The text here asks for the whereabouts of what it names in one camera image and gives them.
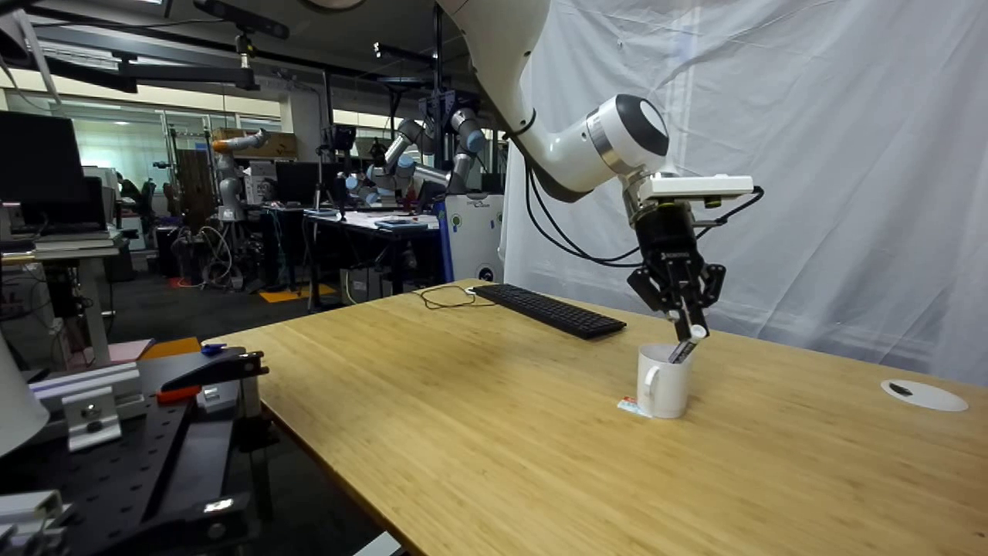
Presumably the grey equipment cart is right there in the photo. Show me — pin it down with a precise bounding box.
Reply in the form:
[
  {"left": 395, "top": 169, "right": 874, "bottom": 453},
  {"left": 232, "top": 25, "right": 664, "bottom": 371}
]
[{"left": 0, "top": 233, "right": 126, "bottom": 365}]

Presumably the white cabinet with blue edge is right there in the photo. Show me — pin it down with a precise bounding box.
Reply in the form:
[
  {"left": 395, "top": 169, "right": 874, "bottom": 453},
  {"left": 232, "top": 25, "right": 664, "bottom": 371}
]
[{"left": 438, "top": 193, "right": 507, "bottom": 283}]

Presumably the thin black keyboard cable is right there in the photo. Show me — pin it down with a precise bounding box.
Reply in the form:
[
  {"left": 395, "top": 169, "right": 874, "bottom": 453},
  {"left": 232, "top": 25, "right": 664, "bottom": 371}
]
[{"left": 414, "top": 283, "right": 480, "bottom": 312}]

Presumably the aluminium angle bracket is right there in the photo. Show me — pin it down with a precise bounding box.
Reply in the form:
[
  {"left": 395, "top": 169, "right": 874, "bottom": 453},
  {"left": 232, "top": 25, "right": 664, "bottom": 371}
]
[{"left": 57, "top": 387, "right": 123, "bottom": 453}]

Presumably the black perforated breadboard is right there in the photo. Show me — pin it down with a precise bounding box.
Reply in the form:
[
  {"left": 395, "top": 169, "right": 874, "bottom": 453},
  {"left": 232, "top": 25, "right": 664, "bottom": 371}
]
[{"left": 0, "top": 405, "right": 262, "bottom": 556}]

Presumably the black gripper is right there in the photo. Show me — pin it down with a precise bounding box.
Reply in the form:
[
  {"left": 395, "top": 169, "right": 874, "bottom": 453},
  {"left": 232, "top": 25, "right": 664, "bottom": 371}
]
[{"left": 627, "top": 201, "right": 729, "bottom": 347}]

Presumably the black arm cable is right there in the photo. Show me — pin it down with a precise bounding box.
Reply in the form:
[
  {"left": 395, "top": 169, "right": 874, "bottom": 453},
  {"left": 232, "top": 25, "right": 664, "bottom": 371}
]
[{"left": 520, "top": 166, "right": 767, "bottom": 272}]

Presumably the dark background lab table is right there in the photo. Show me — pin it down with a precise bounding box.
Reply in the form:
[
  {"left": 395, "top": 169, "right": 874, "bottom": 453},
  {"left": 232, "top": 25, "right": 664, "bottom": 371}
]
[{"left": 301, "top": 204, "right": 447, "bottom": 309}]

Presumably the black marker with white cap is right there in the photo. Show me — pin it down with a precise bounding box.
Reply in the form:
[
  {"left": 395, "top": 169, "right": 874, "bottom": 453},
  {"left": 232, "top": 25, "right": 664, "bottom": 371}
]
[{"left": 666, "top": 323, "right": 710, "bottom": 369}]

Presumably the black computer keyboard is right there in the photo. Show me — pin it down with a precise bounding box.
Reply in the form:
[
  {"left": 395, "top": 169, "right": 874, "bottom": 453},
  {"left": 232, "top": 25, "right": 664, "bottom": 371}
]
[{"left": 470, "top": 282, "right": 630, "bottom": 344}]

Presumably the aluminium extrusion bar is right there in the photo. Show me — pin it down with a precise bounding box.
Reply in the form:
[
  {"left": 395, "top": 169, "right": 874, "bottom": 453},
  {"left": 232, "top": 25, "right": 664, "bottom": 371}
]
[{"left": 28, "top": 358, "right": 146, "bottom": 414}]

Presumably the white fabric curtain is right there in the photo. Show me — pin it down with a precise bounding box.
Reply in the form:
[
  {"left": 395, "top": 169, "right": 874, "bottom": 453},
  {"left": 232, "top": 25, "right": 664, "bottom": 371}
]
[{"left": 499, "top": 0, "right": 988, "bottom": 390}]

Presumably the black screen on cart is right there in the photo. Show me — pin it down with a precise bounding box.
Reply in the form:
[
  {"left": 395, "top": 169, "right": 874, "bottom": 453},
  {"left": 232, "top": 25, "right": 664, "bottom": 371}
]
[{"left": 0, "top": 107, "right": 110, "bottom": 239}]

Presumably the orange tool handle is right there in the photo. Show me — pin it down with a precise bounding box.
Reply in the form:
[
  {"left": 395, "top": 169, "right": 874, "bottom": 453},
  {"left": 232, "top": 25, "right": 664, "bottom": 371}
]
[{"left": 150, "top": 384, "right": 206, "bottom": 408}]

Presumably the white cone shade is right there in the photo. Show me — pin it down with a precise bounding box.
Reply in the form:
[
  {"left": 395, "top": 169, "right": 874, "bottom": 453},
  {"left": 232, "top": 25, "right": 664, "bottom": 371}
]
[{"left": 0, "top": 335, "right": 52, "bottom": 459}]

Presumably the white round table grommet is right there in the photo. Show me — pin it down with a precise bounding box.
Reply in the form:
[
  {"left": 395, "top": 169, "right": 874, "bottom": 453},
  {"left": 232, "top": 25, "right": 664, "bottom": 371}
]
[{"left": 875, "top": 377, "right": 972, "bottom": 418}]

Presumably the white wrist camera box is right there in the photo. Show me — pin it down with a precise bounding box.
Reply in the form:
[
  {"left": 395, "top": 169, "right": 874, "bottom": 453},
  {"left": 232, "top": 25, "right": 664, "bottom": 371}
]
[{"left": 631, "top": 169, "right": 758, "bottom": 210}]

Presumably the white ceramic mug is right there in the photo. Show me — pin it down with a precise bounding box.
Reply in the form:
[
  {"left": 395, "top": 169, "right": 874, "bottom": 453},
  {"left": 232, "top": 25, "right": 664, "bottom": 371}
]
[{"left": 631, "top": 344, "right": 691, "bottom": 422}]

